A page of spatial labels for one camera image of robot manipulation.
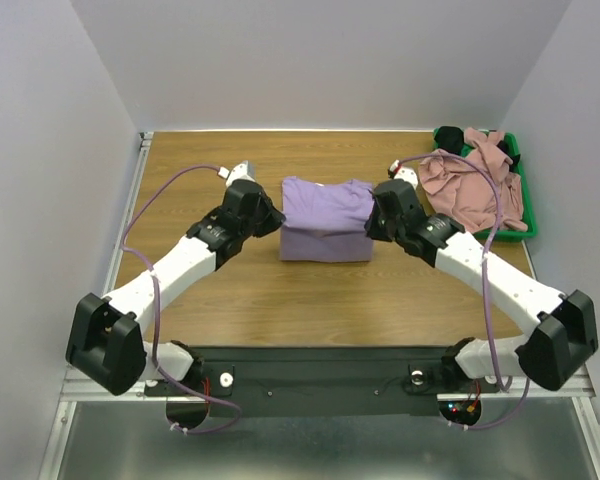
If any purple t-shirt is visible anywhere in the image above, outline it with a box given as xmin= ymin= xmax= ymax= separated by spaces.
xmin=279 ymin=177 xmax=373 ymax=263

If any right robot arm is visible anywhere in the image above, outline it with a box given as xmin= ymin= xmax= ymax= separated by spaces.
xmin=365 ymin=179 xmax=598 ymax=391

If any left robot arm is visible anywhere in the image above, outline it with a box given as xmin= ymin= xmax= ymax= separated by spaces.
xmin=65 ymin=179 xmax=285 ymax=395

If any pink t-shirt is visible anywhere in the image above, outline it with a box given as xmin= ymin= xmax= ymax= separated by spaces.
xmin=417 ymin=126 xmax=523 ymax=234

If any black t-shirt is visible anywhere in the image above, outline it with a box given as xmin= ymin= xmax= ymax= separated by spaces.
xmin=434 ymin=126 xmax=465 ymax=155

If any green plastic bin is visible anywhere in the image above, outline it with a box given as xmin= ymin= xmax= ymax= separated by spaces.
xmin=431 ymin=127 xmax=539 ymax=243

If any right electronics board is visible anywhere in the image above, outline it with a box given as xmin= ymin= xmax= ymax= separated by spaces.
xmin=438 ymin=400 xmax=482 ymax=426

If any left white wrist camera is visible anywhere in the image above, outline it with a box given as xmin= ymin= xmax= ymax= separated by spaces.
xmin=217 ymin=161 xmax=255 ymax=187

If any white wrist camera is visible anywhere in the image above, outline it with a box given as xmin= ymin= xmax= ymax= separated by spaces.
xmin=388 ymin=160 xmax=419 ymax=189
xmin=217 ymin=161 xmax=255 ymax=187

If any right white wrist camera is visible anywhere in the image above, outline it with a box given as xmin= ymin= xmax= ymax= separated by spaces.
xmin=388 ymin=160 xmax=419 ymax=189

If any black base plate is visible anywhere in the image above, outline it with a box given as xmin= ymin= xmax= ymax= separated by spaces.
xmin=144 ymin=345 xmax=501 ymax=419

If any aluminium front rail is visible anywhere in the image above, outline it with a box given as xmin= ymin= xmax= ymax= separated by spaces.
xmin=61 ymin=355 xmax=599 ymax=401

